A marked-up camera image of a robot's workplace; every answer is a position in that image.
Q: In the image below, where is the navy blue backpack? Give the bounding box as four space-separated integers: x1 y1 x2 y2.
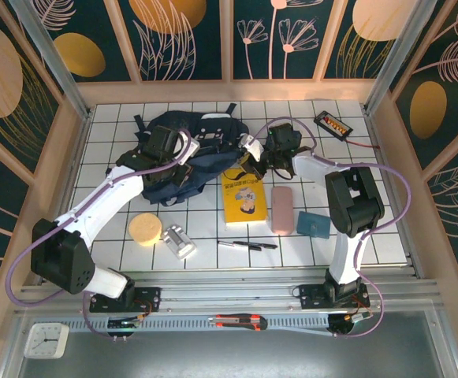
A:
106 102 263 208

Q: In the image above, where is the yellow book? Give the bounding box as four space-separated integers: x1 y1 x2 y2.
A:
220 167 271 225

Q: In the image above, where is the pink pencil case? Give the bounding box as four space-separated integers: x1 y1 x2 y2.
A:
270 186 296 236

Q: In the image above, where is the teal snap wallet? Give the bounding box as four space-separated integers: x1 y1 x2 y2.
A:
295 211 331 239

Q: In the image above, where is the black marker pen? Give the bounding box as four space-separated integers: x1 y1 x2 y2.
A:
233 240 279 250

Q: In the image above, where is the silver black pen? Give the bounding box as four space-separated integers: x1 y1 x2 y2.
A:
217 239 262 252

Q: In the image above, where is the black charger board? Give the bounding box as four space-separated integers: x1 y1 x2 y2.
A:
314 110 354 142

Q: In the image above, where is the silver metal hinge block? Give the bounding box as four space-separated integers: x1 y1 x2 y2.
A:
161 223 197 261

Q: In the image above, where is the round yellow sponge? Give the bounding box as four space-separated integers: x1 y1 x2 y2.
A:
128 213 162 248

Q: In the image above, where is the red black utility knife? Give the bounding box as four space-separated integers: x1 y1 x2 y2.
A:
207 313 269 332

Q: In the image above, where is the black controller board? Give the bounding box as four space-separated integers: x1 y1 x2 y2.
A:
328 313 373 336
107 317 140 332

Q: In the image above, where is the white square clock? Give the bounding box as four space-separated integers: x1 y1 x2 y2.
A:
24 322 70 359

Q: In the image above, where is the thin red wire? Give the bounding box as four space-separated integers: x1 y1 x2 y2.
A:
345 137 382 150

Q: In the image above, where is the aluminium front rail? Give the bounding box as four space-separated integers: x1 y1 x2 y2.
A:
13 269 441 316

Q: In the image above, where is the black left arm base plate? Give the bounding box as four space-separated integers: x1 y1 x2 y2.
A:
89 287 162 314

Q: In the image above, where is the aluminium corner post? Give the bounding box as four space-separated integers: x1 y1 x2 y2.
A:
7 0 94 121
363 0 439 115

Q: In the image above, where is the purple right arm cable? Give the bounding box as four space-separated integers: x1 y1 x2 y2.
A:
251 117 412 339

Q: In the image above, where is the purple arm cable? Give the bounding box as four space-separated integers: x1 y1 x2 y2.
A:
251 117 412 339
6 129 200 340

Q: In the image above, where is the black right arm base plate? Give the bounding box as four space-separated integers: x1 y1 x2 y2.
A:
298 283 371 312

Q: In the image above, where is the grey slotted cable duct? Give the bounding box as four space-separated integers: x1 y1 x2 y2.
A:
61 314 332 336

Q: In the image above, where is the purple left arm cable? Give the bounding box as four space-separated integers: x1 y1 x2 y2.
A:
6 129 200 340

